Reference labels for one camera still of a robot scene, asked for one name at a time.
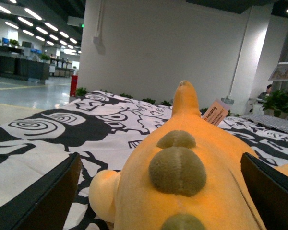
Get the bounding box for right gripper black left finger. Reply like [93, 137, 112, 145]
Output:
[0, 153, 81, 230]

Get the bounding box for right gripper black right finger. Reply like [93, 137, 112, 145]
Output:
[240, 153, 288, 230]

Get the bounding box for orange plush dinosaur toy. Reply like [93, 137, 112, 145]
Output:
[89, 80, 288, 230]

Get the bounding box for grey striped pillow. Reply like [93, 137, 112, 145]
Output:
[241, 114, 288, 133]

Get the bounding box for green potted plant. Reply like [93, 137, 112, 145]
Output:
[263, 90, 288, 117]

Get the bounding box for seated person in background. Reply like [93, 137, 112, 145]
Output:
[257, 84, 272, 100]

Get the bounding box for orange plush toy tag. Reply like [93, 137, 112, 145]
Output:
[202, 99, 230, 126]

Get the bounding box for framed picture on stand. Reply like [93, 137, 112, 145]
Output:
[268, 62, 288, 81]

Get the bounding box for red fire extinguisher box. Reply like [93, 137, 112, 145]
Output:
[70, 75, 78, 97]

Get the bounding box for dark office counter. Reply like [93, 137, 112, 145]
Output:
[0, 46, 50, 83]

